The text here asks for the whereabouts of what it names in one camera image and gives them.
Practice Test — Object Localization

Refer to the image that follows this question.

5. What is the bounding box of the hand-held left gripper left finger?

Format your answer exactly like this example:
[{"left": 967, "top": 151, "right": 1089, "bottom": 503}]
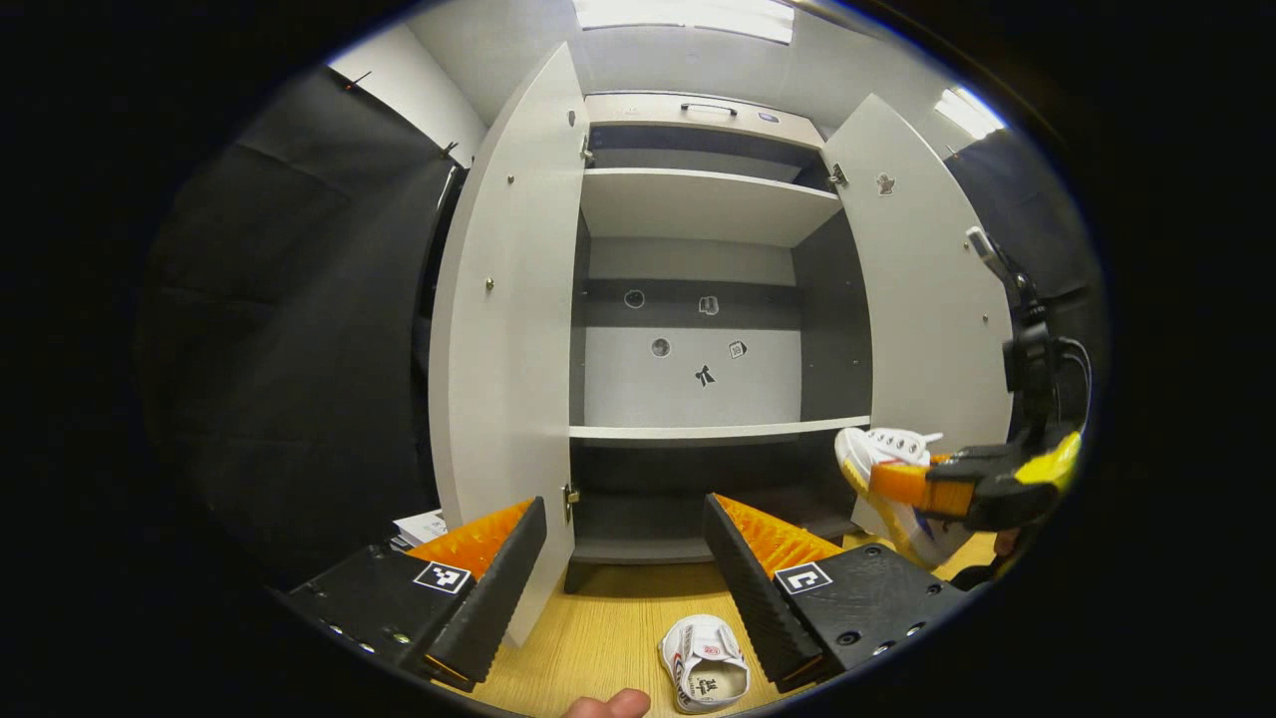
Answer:
[{"left": 284, "top": 497, "right": 548, "bottom": 691}]

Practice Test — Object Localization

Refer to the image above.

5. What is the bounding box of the white grey shoe cabinet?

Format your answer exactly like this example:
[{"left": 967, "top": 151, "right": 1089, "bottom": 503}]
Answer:
[{"left": 429, "top": 42, "right": 1016, "bottom": 647}]

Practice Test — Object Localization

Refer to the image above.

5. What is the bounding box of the white shoe yellow sole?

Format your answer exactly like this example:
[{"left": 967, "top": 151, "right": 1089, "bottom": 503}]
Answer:
[
  {"left": 835, "top": 427, "right": 973, "bottom": 569},
  {"left": 658, "top": 614, "right": 751, "bottom": 715}
]

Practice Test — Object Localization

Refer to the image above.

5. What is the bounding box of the white cover book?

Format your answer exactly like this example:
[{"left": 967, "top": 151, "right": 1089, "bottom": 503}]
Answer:
[{"left": 392, "top": 509, "right": 450, "bottom": 551}]

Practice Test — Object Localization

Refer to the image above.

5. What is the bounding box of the white shoe cabinet door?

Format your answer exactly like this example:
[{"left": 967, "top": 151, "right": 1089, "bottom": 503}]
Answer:
[
  {"left": 822, "top": 95, "right": 1016, "bottom": 539},
  {"left": 429, "top": 42, "right": 591, "bottom": 647}
]

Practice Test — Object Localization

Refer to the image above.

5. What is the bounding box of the ceiling light panel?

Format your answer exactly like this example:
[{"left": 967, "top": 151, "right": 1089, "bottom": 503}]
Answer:
[
  {"left": 934, "top": 87, "right": 1008, "bottom": 141},
  {"left": 573, "top": 0, "right": 798, "bottom": 46}
]

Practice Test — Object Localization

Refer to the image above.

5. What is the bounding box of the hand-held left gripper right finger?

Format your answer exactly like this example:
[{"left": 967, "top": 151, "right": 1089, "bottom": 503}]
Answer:
[{"left": 704, "top": 493, "right": 970, "bottom": 694}]

